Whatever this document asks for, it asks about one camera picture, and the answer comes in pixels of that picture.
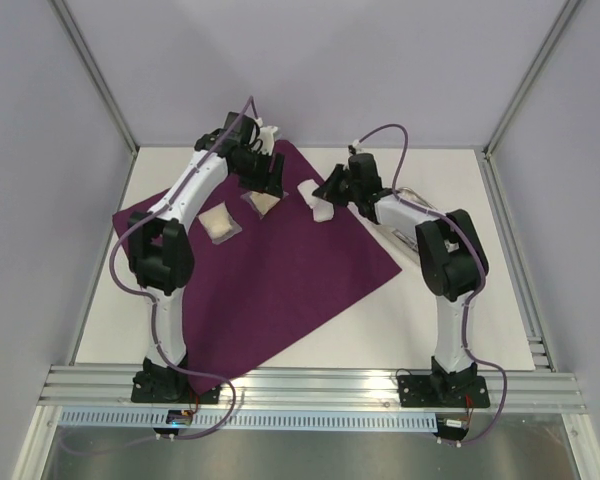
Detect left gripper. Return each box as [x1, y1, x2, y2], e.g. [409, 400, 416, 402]
[233, 147, 285, 198]

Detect gauze packet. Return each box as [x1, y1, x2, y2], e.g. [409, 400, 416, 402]
[241, 191, 281, 219]
[197, 202, 242, 245]

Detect white cotton pad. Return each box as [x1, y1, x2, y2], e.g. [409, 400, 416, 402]
[312, 200, 335, 223]
[297, 179, 320, 209]

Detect steel instrument tray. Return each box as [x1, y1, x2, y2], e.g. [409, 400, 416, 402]
[374, 187, 435, 265]

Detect purple cloth mat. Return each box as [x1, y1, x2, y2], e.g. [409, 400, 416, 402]
[141, 140, 401, 394]

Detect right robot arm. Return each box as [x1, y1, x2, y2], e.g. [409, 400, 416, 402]
[312, 153, 489, 405]

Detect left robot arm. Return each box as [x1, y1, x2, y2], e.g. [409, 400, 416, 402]
[109, 112, 284, 401]

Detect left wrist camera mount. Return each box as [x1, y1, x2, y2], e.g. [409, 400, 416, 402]
[252, 117, 280, 155]

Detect right side aluminium rail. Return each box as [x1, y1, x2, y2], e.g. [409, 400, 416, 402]
[476, 150, 556, 373]

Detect aluminium rail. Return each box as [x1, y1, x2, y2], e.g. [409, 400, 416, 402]
[38, 364, 587, 414]
[476, 150, 556, 373]

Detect aluminium front rail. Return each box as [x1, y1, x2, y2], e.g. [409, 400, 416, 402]
[38, 364, 587, 414]

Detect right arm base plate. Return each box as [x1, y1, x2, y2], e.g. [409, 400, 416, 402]
[396, 374, 491, 409]

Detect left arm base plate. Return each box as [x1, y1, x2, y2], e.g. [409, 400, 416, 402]
[130, 370, 222, 405]

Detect left aluminium frame post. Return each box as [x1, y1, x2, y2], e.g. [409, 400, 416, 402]
[48, 0, 140, 158]

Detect aluminium frame post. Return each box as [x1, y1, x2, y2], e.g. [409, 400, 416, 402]
[482, 0, 584, 161]
[48, 0, 140, 158]

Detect slotted cable duct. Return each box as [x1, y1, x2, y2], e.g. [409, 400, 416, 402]
[57, 407, 438, 433]

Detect right aluminium frame post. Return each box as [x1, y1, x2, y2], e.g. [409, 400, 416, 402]
[482, 0, 584, 161]

